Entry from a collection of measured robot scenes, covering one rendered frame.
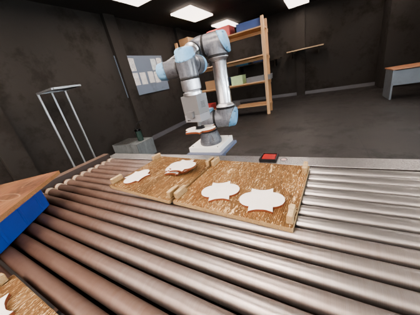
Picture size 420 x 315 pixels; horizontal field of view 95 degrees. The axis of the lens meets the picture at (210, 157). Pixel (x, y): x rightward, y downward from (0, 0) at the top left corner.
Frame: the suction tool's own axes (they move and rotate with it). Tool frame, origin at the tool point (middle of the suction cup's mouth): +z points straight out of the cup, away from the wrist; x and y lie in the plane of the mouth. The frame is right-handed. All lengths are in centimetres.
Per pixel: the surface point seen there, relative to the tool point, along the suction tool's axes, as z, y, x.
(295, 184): 18.4, 38.3, -0.8
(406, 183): 21, 66, 13
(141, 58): -103, -428, 294
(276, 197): 17.5, 35.5, -11.2
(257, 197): 17.5, 30.0, -13.0
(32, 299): 18, -1, -66
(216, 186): 17.5, 13.4, -12.4
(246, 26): -127, -219, 498
